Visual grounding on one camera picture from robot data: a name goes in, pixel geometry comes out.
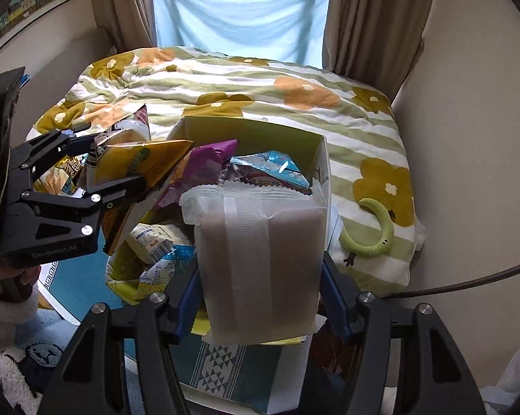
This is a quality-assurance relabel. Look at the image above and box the white orange snack packet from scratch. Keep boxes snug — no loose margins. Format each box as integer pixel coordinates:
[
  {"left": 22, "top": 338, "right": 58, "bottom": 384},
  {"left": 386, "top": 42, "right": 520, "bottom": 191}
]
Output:
[{"left": 106, "top": 104, "right": 152, "bottom": 144}]

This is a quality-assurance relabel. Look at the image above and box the wall poster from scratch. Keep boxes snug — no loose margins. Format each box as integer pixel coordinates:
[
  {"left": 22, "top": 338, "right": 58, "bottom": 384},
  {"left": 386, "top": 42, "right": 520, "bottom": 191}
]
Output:
[{"left": 0, "top": 0, "right": 76, "bottom": 62}]

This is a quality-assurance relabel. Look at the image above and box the green cardboard box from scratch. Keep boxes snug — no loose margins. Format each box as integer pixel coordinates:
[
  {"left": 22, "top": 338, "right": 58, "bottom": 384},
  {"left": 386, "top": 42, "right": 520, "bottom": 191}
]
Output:
[{"left": 106, "top": 114, "right": 334, "bottom": 349}]

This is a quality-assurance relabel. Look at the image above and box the teal triangle patterned book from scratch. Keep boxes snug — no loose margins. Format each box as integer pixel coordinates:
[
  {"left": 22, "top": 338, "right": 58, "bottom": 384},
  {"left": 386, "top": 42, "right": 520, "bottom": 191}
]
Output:
[{"left": 169, "top": 337, "right": 311, "bottom": 414}]

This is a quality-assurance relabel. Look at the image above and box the beige curtain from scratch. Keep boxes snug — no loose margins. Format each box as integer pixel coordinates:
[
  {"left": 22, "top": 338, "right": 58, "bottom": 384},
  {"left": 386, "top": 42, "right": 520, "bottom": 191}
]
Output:
[
  {"left": 322, "top": 0, "right": 441, "bottom": 101},
  {"left": 96, "top": 0, "right": 157, "bottom": 53}
]

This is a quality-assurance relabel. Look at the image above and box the dark cable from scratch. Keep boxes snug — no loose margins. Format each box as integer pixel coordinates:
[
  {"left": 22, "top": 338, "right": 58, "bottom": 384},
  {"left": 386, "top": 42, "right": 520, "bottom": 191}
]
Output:
[{"left": 384, "top": 257, "right": 520, "bottom": 302}]

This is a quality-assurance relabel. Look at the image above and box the floral striped blanket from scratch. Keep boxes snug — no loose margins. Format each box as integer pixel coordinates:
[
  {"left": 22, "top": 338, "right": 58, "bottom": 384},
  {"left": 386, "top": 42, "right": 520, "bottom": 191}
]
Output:
[{"left": 33, "top": 45, "right": 420, "bottom": 299}]

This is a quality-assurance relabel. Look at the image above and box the white cloth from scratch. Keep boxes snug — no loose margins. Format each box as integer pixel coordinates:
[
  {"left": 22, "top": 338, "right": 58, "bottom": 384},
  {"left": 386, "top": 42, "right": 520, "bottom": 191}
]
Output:
[{"left": 480, "top": 346, "right": 520, "bottom": 404}]

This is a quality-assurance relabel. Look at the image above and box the white yellow snack packet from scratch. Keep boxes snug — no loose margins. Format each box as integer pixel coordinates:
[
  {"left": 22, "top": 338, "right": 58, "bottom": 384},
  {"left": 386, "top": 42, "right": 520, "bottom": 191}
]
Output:
[{"left": 125, "top": 222, "right": 192, "bottom": 265}]

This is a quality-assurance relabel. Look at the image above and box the blue white printed snack packet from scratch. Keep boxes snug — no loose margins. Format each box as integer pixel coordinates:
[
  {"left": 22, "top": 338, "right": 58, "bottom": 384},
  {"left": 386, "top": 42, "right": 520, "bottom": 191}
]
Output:
[{"left": 136, "top": 244, "right": 197, "bottom": 301}]

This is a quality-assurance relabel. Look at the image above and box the person's left hand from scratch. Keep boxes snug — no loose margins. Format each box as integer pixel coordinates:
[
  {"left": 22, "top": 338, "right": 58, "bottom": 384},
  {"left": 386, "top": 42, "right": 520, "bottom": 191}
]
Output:
[{"left": 0, "top": 261, "right": 42, "bottom": 301}]

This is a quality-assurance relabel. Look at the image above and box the green crescent toy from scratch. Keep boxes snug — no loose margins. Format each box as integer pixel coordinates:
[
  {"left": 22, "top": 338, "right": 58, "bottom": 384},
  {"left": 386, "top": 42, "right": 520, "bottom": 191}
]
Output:
[{"left": 340, "top": 196, "right": 395, "bottom": 267}]

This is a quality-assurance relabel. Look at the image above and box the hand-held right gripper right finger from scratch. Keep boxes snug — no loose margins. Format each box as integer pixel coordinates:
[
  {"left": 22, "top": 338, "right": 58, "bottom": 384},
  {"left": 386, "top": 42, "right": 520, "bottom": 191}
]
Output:
[{"left": 320, "top": 253, "right": 487, "bottom": 415}]

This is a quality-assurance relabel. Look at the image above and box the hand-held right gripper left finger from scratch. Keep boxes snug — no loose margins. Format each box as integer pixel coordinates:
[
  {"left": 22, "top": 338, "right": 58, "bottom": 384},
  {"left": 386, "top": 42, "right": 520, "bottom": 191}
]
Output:
[{"left": 37, "top": 264, "right": 202, "bottom": 415}]

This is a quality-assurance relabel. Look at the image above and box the purple yellow snack packet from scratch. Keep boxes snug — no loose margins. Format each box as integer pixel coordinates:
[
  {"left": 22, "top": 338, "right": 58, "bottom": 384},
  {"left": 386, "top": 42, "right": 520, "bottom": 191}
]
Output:
[{"left": 156, "top": 138, "right": 239, "bottom": 210}]

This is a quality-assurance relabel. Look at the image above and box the light blue snack packet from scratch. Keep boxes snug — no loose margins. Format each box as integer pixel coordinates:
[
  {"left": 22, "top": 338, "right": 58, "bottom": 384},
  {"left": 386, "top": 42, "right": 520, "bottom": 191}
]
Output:
[{"left": 229, "top": 150, "right": 313, "bottom": 196}]

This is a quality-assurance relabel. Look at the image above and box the blue window cloth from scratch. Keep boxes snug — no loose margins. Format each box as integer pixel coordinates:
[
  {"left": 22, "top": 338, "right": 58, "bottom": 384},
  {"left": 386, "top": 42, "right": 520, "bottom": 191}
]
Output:
[{"left": 152, "top": 0, "right": 332, "bottom": 70}]

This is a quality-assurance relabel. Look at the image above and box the teal table mat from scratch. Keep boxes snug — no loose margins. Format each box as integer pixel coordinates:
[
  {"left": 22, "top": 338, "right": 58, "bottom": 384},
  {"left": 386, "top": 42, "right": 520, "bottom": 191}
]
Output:
[{"left": 39, "top": 246, "right": 137, "bottom": 364}]

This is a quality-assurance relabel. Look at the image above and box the translucent packet of brown snack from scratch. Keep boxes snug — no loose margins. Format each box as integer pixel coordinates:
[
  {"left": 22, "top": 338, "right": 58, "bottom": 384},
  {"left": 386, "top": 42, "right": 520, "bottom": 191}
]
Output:
[{"left": 180, "top": 184, "right": 330, "bottom": 347}]

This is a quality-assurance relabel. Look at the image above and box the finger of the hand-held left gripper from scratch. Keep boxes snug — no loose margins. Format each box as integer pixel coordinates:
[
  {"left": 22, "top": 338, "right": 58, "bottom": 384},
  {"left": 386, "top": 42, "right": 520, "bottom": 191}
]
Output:
[
  {"left": 2, "top": 175, "right": 149, "bottom": 266},
  {"left": 9, "top": 124, "right": 98, "bottom": 183}
]

